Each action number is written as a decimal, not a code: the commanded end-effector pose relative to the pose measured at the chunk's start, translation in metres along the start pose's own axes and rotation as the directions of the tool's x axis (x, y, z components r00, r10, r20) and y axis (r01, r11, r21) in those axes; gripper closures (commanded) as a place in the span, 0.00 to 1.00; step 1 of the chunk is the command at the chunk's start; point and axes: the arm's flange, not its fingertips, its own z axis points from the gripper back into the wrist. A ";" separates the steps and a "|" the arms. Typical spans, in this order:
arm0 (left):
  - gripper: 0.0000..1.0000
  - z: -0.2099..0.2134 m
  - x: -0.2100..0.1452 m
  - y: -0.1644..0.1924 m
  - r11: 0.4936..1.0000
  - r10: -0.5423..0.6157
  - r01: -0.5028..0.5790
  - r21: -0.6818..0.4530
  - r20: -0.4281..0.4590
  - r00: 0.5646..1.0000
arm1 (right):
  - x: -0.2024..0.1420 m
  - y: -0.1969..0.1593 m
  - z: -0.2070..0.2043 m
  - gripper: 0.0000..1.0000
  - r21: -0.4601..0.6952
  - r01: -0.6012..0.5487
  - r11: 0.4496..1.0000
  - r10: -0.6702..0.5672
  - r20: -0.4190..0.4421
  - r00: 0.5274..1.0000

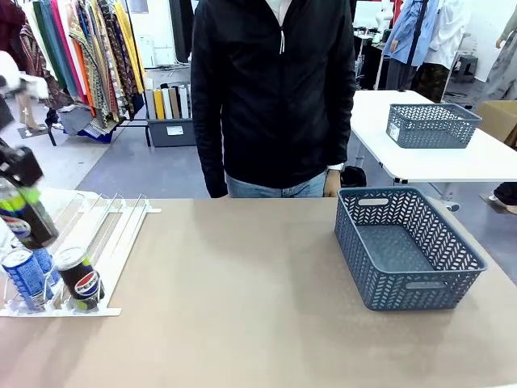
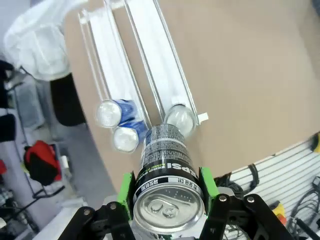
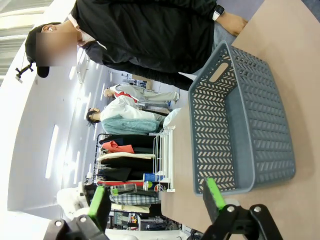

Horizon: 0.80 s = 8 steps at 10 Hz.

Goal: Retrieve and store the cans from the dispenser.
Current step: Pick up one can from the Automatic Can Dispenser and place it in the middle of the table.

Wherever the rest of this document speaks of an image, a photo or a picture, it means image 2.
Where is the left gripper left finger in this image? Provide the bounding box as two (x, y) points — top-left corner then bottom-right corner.
(56, 171), (138, 240)

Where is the white slatted panel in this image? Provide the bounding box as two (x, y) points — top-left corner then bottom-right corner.
(229, 139), (320, 240)

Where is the red and black bag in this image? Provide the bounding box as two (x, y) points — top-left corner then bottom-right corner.
(23, 139), (62, 187)

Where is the black Pepsi can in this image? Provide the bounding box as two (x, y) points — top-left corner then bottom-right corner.
(132, 124), (206, 235)

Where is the black cable bundle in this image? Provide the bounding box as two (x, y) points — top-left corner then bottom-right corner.
(287, 176), (320, 240)
(214, 163), (260, 201)

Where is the blue drink can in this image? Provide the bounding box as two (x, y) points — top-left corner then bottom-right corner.
(112, 119), (148, 153)
(95, 99), (141, 129)

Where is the yellow tool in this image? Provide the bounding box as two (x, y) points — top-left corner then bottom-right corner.
(309, 132), (320, 154)

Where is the white plastic bag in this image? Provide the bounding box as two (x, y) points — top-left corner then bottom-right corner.
(3, 0), (88, 81)

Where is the black padded equipment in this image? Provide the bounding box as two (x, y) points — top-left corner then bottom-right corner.
(0, 113), (17, 143)

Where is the yellow red emergency stop button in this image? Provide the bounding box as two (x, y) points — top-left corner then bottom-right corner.
(272, 201), (288, 226)

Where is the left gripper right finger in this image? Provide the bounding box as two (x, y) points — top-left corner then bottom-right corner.
(197, 166), (295, 240)

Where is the white can dispenser rack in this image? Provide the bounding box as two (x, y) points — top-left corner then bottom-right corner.
(77, 0), (210, 128)

